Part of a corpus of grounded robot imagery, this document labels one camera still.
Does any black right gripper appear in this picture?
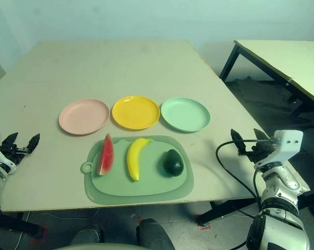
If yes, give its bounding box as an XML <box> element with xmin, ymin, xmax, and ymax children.
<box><xmin>230</xmin><ymin>128</ymin><xmax>276</xmax><ymax>164</ymax></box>

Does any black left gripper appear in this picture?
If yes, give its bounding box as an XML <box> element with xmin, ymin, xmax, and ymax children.
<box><xmin>0</xmin><ymin>132</ymin><xmax>41</xmax><ymax>164</ymax></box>

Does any dark green avocado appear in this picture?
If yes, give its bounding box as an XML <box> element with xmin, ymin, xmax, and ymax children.
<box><xmin>163</xmin><ymin>149</ymin><xmax>185</xmax><ymax>177</ymax></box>

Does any red watermelon slice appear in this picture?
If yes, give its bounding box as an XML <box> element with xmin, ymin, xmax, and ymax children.
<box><xmin>96</xmin><ymin>133</ymin><xmax>115</xmax><ymax>176</ymax></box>

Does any yellow toy banana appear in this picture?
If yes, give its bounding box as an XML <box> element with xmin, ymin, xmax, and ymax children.
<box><xmin>127</xmin><ymin>137</ymin><xmax>154</xmax><ymax>182</ymax></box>

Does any pink round plate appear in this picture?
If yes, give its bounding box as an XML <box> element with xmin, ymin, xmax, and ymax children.
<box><xmin>58</xmin><ymin>98</ymin><xmax>111</xmax><ymax>135</ymax></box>

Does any mint green round plate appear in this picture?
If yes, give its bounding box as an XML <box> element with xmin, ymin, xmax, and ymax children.
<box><xmin>161</xmin><ymin>97</ymin><xmax>211</xmax><ymax>133</ymax></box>

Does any black main table leg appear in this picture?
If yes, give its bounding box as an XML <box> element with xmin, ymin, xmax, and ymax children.
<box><xmin>197</xmin><ymin>197</ymin><xmax>263</xmax><ymax>226</ymax></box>
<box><xmin>0</xmin><ymin>208</ymin><xmax>44</xmax><ymax>239</ymax></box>

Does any red floor tape mark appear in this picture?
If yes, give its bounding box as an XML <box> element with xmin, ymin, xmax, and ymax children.
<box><xmin>30</xmin><ymin>226</ymin><xmax>48</xmax><ymax>244</ymax></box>
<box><xmin>197</xmin><ymin>215</ymin><xmax>212</xmax><ymax>231</ymax></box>

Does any grey robot left foot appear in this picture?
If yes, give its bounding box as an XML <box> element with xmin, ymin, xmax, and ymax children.
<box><xmin>70</xmin><ymin>226</ymin><xmax>103</xmax><ymax>247</ymax></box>

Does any green cutting board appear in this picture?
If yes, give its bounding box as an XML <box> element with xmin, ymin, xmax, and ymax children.
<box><xmin>80</xmin><ymin>134</ymin><xmax>195</xmax><ymax>205</ymax></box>

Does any yellow round plate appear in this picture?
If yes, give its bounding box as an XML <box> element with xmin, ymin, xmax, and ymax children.
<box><xmin>112</xmin><ymin>95</ymin><xmax>161</xmax><ymax>130</ymax></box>

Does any grey robot torso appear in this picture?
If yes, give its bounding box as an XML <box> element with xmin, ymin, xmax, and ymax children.
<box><xmin>52</xmin><ymin>243</ymin><xmax>147</xmax><ymax>250</ymax></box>

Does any dark robot right foot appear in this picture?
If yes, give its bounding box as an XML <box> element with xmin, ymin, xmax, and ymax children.
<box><xmin>136</xmin><ymin>218</ymin><xmax>173</xmax><ymax>250</ymax></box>

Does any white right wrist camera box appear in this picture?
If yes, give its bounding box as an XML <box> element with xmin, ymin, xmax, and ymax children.
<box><xmin>253</xmin><ymin>129</ymin><xmax>304</xmax><ymax>170</ymax></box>

